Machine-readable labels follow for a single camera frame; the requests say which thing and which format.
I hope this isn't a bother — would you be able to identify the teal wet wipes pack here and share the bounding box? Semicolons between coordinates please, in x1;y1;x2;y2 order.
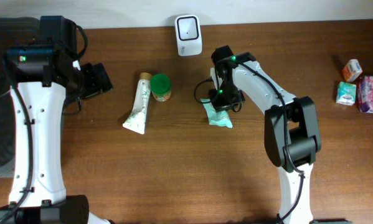
201;98;233;128

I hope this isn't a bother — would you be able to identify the white floral tube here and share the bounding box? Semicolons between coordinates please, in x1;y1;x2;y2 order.
123;72;152;134

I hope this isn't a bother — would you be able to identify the green lid jar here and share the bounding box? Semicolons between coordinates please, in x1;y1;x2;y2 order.
150;73;172;102

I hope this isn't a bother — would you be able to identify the small teal gum box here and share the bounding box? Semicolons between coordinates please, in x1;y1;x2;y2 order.
336;82;356;106

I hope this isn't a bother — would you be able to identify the orange small tissue pack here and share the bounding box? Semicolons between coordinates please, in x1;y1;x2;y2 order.
342;59;362;83

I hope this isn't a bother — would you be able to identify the red purple tissue pack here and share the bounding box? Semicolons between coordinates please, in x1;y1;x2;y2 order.
357;76;373;113

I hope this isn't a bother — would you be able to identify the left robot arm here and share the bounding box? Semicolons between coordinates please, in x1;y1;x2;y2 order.
0;16;113;223

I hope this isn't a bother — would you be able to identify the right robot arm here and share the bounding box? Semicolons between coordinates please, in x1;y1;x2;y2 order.
210;45;321;223

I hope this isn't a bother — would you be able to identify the white barcode scanner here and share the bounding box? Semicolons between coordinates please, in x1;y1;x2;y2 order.
174;15;202;57

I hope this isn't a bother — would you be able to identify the grey plastic mesh basket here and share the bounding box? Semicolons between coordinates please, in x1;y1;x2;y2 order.
0;17;39;178

